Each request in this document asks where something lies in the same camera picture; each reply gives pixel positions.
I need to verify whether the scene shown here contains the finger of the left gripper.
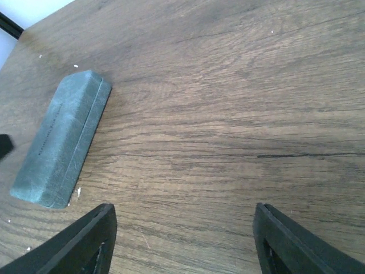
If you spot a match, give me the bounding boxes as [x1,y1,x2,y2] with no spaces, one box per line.
[0,134,14,160]

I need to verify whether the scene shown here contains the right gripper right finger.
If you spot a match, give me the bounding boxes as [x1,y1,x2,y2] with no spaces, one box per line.
[253,203,364,273]

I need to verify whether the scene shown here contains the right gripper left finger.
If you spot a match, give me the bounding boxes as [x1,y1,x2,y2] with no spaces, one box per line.
[1,204,117,273]

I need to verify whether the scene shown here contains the blue-grey glasses case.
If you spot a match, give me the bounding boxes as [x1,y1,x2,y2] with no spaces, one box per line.
[10,70,111,209]

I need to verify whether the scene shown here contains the black frame post left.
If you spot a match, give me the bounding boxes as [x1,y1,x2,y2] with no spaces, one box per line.
[0,12,24,40]

